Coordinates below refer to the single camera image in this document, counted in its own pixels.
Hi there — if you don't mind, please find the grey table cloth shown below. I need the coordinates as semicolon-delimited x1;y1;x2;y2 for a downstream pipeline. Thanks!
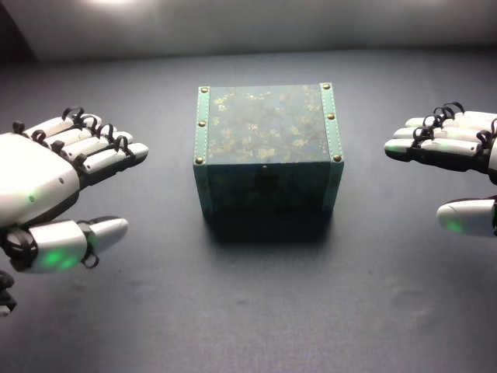
0;49;497;373

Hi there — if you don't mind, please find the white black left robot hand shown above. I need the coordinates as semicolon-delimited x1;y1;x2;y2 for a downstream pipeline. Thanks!
0;105;150;275

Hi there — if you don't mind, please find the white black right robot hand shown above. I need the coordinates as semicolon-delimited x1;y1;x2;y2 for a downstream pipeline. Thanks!
384;101;497;248

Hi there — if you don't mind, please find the teal floral trunk box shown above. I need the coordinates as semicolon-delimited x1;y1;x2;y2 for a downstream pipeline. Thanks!
192;82;346;235

